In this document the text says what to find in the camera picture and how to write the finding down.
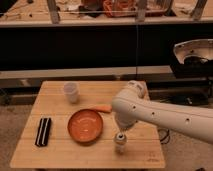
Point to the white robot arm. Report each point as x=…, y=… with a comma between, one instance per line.
x=130, y=106

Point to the orange bowl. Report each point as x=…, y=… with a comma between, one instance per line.
x=85, y=126

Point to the orange carrot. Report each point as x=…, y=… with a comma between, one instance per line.
x=103, y=109

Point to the small white bottle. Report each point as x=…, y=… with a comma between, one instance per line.
x=120, y=140

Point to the orange object on shelf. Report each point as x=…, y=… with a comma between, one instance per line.
x=119, y=8

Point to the black striped rectangular block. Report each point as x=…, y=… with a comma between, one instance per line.
x=43, y=132

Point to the wooden table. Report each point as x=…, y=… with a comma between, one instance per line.
x=143, y=149

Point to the translucent plastic cup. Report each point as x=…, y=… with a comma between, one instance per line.
x=71, y=91

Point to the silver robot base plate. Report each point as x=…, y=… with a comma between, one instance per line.
x=202, y=48

